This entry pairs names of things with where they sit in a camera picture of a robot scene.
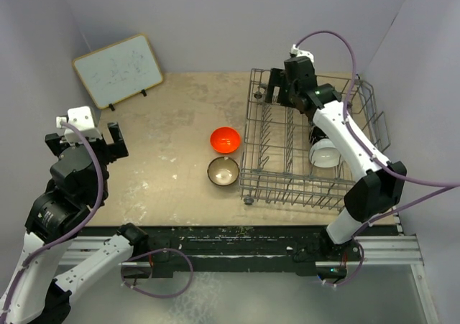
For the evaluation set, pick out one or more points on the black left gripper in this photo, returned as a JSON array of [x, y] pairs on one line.
[[116, 149]]

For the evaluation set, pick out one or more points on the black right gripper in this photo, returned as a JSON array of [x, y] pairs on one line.
[[278, 79]]

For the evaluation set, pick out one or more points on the black glossy bowl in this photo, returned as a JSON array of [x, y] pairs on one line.
[[316, 135]]

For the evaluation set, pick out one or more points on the orange bowl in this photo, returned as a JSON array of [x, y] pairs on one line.
[[225, 140]]

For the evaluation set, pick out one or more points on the white bowl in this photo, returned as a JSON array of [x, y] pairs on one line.
[[324, 154]]

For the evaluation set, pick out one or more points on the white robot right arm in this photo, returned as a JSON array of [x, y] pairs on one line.
[[378, 182]]

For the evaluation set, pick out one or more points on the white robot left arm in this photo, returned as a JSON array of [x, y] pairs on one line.
[[77, 189]]

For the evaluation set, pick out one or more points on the yellow framed whiteboard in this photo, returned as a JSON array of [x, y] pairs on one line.
[[119, 71]]

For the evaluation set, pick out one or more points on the brown glazed bowl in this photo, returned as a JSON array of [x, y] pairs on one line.
[[223, 171]]

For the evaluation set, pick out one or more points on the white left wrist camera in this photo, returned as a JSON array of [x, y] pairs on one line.
[[83, 119]]

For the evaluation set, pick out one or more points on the grey wire dish rack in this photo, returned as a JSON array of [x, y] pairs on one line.
[[275, 167]]

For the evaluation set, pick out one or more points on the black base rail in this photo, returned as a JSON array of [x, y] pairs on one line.
[[290, 249]]

